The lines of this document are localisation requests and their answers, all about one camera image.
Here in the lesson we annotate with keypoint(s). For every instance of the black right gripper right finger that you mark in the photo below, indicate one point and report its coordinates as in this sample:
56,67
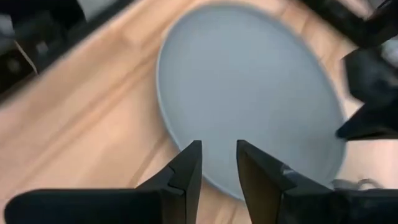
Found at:
264,193

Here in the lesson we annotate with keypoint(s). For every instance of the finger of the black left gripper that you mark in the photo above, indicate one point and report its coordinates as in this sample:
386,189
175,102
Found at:
373,124

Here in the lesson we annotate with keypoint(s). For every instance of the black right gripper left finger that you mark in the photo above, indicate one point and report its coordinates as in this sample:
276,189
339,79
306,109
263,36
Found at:
183,174

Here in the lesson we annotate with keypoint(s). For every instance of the large pale blue-grey plate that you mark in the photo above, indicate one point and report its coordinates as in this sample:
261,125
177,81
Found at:
242,87

